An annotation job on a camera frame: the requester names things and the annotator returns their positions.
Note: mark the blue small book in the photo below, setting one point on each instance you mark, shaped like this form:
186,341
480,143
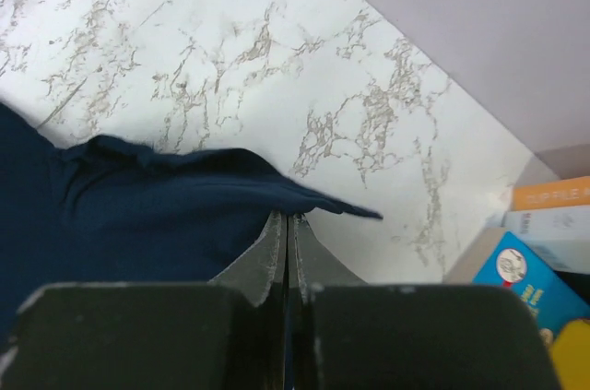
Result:
501,259

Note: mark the black orange folder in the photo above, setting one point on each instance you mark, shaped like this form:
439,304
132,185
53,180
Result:
553,220

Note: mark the yellow plastic bin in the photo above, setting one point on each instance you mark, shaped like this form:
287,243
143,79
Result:
570,354

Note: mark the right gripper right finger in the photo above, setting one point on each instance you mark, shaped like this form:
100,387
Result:
311,264

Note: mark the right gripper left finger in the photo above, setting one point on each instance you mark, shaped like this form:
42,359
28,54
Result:
258,273

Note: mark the navy blue t shirt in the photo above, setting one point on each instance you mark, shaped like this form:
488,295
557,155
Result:
109,210

